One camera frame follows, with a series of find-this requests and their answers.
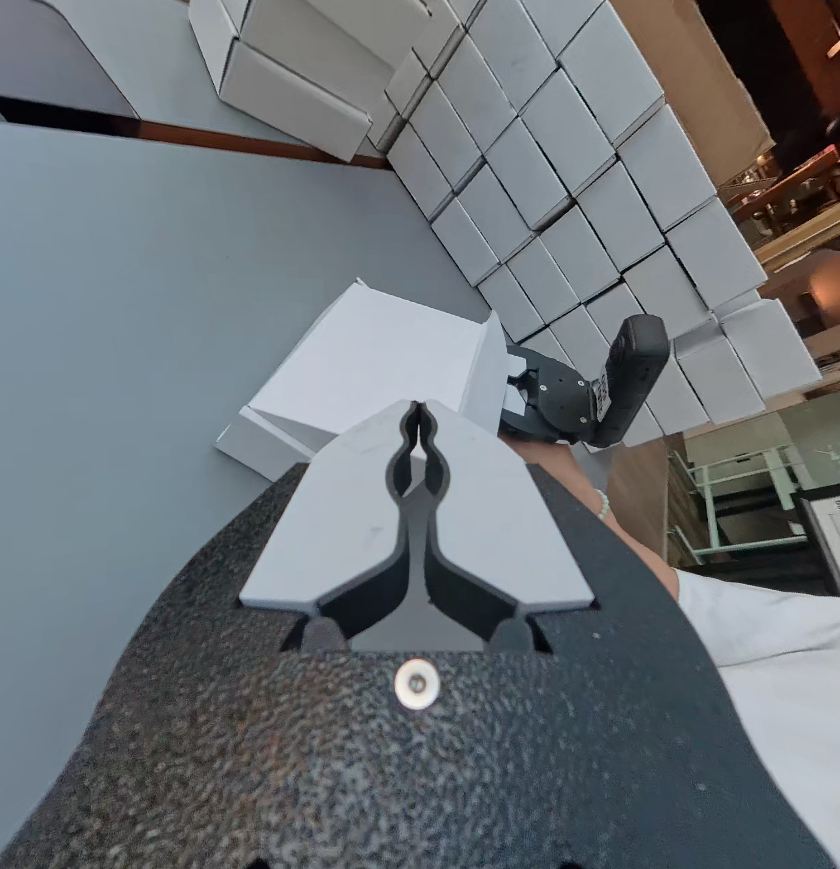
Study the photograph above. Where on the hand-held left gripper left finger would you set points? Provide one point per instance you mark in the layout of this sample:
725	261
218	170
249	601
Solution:
324	536

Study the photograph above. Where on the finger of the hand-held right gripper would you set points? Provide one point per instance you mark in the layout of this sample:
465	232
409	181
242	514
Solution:
515	407
518	373

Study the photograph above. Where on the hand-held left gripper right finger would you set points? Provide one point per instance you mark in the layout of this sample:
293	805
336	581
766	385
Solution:
508	536

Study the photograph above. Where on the white cardboard box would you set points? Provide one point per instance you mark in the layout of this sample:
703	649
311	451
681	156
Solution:
365	360

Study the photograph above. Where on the person's right forearm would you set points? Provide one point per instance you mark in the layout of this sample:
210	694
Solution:
640	550

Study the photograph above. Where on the person's right hand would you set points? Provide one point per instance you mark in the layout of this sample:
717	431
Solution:
555	465

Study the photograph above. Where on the pale green metal railing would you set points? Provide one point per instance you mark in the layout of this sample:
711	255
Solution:
732	475

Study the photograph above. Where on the stack of white boxes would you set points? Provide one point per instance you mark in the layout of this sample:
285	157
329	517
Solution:
583	203

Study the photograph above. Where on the black framed sign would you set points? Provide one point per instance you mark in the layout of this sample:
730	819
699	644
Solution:
834	543

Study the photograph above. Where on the large brown cardboard panel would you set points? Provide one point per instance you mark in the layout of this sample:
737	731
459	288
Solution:
705	81

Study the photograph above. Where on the white cardboard sheet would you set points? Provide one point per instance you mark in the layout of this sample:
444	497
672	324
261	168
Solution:
60	54

